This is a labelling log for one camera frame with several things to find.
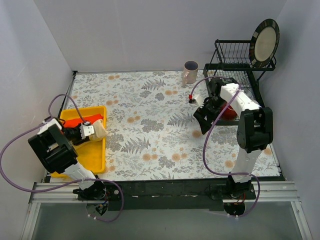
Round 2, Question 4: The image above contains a pink ceramic mug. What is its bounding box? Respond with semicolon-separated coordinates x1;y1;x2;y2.
182;60;199;85

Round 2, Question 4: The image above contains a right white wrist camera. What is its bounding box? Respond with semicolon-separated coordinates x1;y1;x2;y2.
188;94;204;108

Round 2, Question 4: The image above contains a yellow plastic tray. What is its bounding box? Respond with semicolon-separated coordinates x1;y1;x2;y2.
60;106;107;175

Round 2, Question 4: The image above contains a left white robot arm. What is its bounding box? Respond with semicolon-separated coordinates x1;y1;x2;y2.
28;117;107;200

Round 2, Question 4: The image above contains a black wire dish rack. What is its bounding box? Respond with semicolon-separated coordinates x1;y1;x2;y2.
201;38;278;127

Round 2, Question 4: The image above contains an aluminium frame rail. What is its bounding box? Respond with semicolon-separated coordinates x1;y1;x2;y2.
29;177;312;240

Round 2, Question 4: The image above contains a black rimmed beige plate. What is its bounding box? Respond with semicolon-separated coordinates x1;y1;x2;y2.
248;18;280;68

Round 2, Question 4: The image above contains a floral table mat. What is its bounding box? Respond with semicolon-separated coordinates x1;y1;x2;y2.
63;70;281;181

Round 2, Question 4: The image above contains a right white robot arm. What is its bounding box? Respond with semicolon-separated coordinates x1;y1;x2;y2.
188;76;273;199

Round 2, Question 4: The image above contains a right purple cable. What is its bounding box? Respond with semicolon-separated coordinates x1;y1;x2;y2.
188;76;261;218

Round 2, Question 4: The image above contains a beige t shirt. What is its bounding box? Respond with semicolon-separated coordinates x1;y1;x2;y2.
89;119;108;142

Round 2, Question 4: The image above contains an orange red cloth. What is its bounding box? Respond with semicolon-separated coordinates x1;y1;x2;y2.
64;113;105;128

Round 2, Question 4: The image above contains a red bowl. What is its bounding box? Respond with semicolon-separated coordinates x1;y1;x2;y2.
221;105;238;121

